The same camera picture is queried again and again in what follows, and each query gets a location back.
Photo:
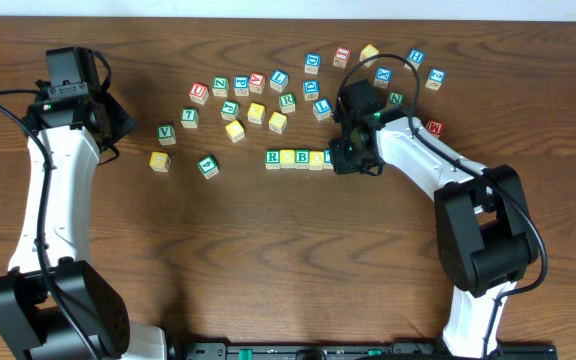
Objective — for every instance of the green r block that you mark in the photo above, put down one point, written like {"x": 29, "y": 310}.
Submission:
{"x": 287, "y": 103}
{"x": 272, "y": 159}

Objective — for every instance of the green J block left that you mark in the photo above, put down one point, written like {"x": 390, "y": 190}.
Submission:
{"x": 230, "y": 110}

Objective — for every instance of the yellow K block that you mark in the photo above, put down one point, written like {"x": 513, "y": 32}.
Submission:
{"x": 256, "y": 113}

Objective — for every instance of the blue P block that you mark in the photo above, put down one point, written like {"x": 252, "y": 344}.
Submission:
{"x": 241, "y": 85}

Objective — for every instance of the yellow O block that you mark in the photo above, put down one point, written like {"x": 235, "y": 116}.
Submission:
{"x": 287, "y": 158}

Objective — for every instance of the red M block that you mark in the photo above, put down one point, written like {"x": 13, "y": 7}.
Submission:
{"x": 435, "y": 128}

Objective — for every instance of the green V block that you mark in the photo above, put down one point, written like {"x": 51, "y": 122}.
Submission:
{"x": 166, "y": 135}

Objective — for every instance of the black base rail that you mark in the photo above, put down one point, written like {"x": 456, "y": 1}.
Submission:
{"x": 405, "y": 349}

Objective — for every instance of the green 7 block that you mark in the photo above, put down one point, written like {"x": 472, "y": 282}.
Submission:
{"x": 189, "y": 118}

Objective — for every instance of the green Z block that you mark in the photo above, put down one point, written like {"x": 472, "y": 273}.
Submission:
{"x": 220, "y": 86}

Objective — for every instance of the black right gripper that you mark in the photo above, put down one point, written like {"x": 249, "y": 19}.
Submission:
{"x": 339, "y": 162}

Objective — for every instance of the blue X block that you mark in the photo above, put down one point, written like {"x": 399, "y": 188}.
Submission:
{"x": 382, "y": 77}

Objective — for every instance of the blue H block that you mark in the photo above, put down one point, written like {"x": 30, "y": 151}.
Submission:
{"x": 415, "y": 59}

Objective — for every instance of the green 4 block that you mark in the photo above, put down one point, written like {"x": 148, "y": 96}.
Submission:
{"x": 208, "y": 167}

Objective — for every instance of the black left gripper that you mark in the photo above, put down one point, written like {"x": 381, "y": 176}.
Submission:
{"x": 119, "y": 122}

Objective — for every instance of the red U block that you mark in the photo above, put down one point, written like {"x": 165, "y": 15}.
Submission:
{"x": 199, "y": 93}

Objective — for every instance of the green B block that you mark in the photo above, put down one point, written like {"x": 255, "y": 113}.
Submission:
{"x": 302, "y": 158}

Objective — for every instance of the blue D block upper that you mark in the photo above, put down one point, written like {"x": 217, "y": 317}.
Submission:
{"x": 312, "y": 63}

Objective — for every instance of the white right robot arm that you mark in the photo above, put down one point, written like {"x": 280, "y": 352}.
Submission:
{"x": 485, "y": 236}

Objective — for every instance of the red I block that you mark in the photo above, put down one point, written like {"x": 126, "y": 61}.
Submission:
{"x": 341, "y": 57}

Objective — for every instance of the yellow S block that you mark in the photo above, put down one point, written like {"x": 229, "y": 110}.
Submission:
{"x": 278, "y": 122}

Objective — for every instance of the blue l block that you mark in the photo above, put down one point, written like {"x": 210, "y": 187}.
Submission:
{"x": 322, "y": 109}
{"x": 279, "y": 80}

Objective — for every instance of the blue d block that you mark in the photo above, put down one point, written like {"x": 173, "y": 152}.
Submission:
{"x": 312, "y": 63}
{"x": 311, "y": 90}

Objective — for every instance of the blue 2 block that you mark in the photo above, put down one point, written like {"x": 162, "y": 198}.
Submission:
{"x": 435, "y": 79}

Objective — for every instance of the blue D block lower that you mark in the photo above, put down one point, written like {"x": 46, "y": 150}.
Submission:
{"x": 311, "y": 90}

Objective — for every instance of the yellow block top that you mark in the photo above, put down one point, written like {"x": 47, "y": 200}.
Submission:
{"x": 367, "y": 54}

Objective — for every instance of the green N block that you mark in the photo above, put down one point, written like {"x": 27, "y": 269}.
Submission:
{"x": 395, "y": 99}

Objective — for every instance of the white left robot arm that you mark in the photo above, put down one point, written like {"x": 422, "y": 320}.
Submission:
{"x": 53, "y": 303}

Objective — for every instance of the red A block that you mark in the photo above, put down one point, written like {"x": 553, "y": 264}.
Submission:
{"x": 257, "y": 82}

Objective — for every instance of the blue T block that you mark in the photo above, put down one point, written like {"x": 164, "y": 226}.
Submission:
{"x": 328, "y": 159}

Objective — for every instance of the yellow C block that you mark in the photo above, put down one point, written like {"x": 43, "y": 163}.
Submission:
{"x": 235, "y": 131}

